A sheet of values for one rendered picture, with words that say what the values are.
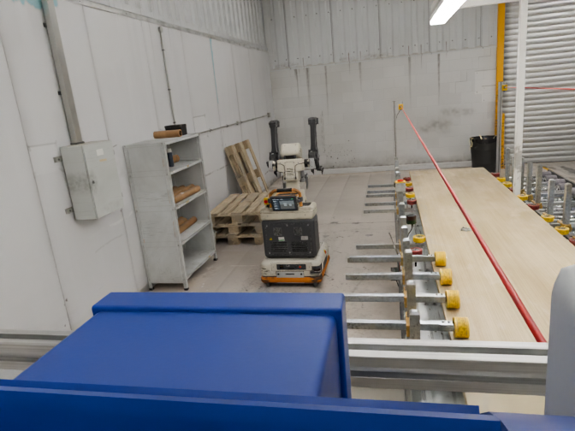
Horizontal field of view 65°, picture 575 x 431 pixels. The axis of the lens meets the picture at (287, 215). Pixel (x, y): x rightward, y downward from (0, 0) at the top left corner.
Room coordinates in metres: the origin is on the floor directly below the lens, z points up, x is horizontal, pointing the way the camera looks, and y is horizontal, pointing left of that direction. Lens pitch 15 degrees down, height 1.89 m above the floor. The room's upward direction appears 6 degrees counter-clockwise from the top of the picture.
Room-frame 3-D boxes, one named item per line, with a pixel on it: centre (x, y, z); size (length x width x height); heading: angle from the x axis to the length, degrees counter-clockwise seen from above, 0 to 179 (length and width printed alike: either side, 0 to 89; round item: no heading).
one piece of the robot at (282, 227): (4.48, -0.03, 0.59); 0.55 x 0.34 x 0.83; 76
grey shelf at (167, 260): (4.93, 1.23, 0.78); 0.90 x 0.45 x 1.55; 167
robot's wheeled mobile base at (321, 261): (4.57, -0.05, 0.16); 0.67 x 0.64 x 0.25; 166
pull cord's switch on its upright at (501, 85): (4.89, -2.37, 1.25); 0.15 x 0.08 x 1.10; 167
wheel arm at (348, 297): (1.90, -0.46, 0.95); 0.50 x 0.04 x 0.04; 77
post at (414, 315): (1.44, -0.41, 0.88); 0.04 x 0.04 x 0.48; 77
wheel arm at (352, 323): (1.66, -0.40, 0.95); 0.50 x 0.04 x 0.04; 77
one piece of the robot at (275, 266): (4.25, 0.01, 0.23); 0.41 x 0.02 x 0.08; 76
